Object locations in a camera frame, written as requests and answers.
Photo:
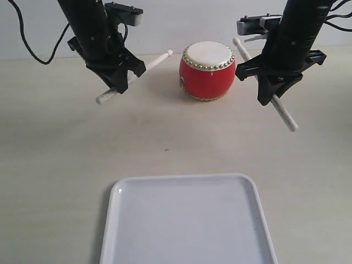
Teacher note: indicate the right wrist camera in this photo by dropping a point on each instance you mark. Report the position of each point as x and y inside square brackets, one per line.
[257, 25]

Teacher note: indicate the white rectangular plastic tray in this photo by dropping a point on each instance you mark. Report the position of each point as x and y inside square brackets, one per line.
[206, 218]

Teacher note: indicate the small red drum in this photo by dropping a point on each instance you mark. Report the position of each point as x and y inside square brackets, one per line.
[207, 70]

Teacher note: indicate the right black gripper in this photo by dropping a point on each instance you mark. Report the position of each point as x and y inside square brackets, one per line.
[280, 65]

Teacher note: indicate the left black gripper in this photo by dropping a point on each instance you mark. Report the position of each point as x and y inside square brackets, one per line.
[100, 44]

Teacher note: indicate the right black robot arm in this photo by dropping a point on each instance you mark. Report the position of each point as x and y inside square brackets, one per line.
[302, 17]

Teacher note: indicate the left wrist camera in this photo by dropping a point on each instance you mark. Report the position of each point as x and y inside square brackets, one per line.
[125, 14]

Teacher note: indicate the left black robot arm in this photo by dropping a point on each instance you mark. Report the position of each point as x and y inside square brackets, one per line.
[83, 8]

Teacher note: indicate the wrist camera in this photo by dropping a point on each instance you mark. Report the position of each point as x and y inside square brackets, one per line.
[125, 14]
[257, 25]

